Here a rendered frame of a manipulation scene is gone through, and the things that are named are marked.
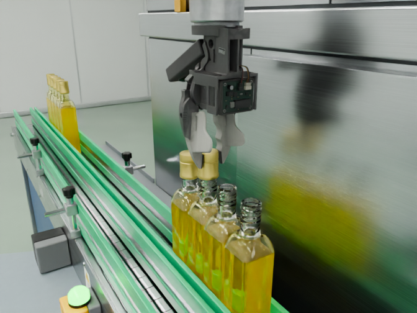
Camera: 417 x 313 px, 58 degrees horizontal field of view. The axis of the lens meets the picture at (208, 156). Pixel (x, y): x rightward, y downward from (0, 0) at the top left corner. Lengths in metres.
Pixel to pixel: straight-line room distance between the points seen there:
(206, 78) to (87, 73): 6.00
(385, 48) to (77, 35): 6.04
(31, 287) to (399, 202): 0.87
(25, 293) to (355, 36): 0.91
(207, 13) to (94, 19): 5.99
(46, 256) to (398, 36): 0.93
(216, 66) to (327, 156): 0.21
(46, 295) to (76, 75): 5.57
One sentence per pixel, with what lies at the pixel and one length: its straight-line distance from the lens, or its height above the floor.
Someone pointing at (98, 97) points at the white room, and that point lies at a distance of 6.59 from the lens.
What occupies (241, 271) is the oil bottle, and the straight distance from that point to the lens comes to 0.55.
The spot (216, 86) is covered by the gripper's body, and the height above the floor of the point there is 1.30.
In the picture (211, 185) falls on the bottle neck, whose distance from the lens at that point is 0.61.
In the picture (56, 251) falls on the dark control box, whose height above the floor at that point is 0.81.
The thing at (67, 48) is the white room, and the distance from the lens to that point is 6.39.
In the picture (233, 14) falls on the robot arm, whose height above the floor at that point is 1.39.
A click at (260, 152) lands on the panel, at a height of 1.15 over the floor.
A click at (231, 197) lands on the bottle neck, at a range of 0.57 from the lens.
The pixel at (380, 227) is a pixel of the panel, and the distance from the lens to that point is 0.56.
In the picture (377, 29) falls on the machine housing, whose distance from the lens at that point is 0.53.
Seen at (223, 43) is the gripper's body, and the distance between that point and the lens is 0.51.
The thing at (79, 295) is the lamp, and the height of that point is 0.85.
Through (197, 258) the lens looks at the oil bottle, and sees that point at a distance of 0.67.
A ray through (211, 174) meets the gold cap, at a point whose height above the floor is 1.15.
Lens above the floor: 1.38
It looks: 20 degrees down
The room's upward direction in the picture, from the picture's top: straight up
